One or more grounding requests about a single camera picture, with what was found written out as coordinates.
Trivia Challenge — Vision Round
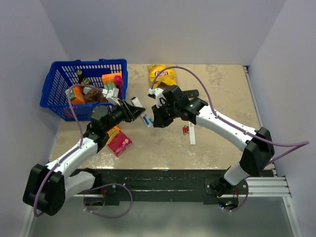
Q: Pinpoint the yellow Lays chips bag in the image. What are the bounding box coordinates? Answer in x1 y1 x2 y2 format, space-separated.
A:
147 64 177 88

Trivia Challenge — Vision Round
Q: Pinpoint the pink orange candy box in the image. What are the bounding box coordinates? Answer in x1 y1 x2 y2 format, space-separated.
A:
107 126 132 157

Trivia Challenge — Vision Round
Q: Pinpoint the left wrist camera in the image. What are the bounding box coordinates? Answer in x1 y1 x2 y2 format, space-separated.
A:
102 87 120 106

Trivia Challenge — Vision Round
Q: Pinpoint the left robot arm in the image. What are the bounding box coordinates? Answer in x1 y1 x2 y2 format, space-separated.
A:
23 100 145 217

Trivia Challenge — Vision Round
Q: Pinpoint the white remote battery cover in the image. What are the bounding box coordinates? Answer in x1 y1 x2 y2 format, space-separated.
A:
188 122 196 145

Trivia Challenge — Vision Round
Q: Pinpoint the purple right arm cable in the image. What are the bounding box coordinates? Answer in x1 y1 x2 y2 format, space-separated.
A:
150 66 311 213

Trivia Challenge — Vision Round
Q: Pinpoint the brown round package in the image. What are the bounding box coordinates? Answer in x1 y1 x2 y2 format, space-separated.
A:
84 89 108 104

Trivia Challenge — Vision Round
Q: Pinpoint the black TV remote control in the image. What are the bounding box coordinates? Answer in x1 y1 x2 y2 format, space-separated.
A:
183 89 199 98

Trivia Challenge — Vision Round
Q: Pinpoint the blue plastic shopping basket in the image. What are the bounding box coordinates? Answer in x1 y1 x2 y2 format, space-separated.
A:
40 59 128 121

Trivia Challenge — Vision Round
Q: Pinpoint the orange juice carton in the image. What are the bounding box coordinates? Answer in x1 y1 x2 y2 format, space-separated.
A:
65 86 85 104

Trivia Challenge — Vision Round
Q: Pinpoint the aluminium frame rail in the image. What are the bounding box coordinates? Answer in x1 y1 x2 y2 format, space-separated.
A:
242 65 303 237

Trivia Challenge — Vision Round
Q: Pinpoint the orange green snack box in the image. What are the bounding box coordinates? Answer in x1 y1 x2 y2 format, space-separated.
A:
102 72 123 90

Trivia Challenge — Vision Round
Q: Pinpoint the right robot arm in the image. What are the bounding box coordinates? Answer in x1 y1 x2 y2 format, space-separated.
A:
148 85 275 197

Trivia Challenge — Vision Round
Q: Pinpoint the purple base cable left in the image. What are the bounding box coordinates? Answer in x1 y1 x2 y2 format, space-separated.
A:
83 184 133 219

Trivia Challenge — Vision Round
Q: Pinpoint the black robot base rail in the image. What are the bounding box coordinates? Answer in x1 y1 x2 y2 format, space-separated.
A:
73 168 248 208

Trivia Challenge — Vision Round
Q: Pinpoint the white remote control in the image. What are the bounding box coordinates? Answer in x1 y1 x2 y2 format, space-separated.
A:
129 96 154 128

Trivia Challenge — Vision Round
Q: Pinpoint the dark glass bottle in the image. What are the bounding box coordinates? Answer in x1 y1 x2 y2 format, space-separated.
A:
76 69 92 95

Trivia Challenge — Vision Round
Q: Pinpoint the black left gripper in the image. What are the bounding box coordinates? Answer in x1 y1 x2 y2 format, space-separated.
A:
103 99 145 132

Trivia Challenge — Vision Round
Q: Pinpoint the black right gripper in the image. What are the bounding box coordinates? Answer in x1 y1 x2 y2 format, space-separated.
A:
152 100 179 128

